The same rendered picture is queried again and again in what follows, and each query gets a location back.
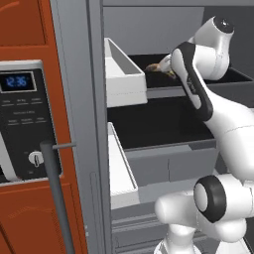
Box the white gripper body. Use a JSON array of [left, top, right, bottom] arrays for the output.
[[158, 54, 174, 72]]

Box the brown-spotted yellow banana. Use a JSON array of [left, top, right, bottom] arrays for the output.
[[144, 62, 178, 80]]

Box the grey fridge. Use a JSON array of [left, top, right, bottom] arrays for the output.
[[88, 0, 254, 254]]

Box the wide black fridge shelf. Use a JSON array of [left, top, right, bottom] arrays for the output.
[[107, 96, 219, 162]]

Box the grey fridge door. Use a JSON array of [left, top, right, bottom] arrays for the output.
[[49, 0, 113, 254]]

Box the grey fridge drawer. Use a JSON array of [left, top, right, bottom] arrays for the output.
[[168, 147, 220, 184], [126, 155, 171, 188]]

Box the small white door bin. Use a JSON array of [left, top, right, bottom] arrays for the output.
[[104, 37, 149, 109]]

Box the large white door bin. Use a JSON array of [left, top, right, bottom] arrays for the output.
[[106, 121, 141, 210]]

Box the white oven knob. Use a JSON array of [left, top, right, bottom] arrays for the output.
[[28, 151, 45, 168]]

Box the orange cabinet column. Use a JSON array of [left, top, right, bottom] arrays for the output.
[[0, 0, 89, 254]]

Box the black wall oven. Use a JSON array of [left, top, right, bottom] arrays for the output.
[[0, 59, 64, 189]]

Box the grey fridge door handle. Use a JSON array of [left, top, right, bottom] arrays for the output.
[[39, 140, 77, 254]]

